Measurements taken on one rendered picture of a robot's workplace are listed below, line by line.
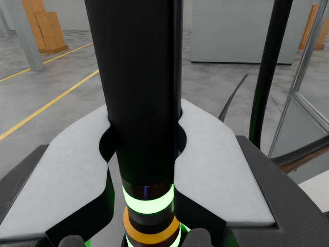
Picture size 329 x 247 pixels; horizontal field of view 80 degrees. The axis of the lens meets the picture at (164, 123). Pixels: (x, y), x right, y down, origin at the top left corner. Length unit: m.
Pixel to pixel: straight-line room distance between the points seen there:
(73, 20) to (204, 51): 10.29
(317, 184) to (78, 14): 14.13
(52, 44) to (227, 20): 5.76
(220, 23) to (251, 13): 0.72
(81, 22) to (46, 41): 6.12
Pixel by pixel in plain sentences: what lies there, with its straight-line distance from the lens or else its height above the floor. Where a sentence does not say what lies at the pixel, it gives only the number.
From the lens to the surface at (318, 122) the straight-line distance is 1.33.
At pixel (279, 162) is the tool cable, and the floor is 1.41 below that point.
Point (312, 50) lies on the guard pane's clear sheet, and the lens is 1.51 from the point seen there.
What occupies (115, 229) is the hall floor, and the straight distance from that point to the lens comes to 1.85.
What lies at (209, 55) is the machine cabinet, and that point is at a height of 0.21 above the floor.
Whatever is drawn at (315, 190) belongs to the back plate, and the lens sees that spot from 0.55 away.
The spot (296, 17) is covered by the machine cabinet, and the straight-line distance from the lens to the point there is 5.90.
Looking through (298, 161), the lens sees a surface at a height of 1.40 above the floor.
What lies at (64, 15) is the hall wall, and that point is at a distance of 14.77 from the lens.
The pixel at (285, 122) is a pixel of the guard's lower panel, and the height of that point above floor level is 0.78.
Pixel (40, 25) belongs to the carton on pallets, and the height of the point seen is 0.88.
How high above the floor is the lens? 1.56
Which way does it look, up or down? 33 degrees down
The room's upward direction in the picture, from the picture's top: 2 degrees counter-clockwise
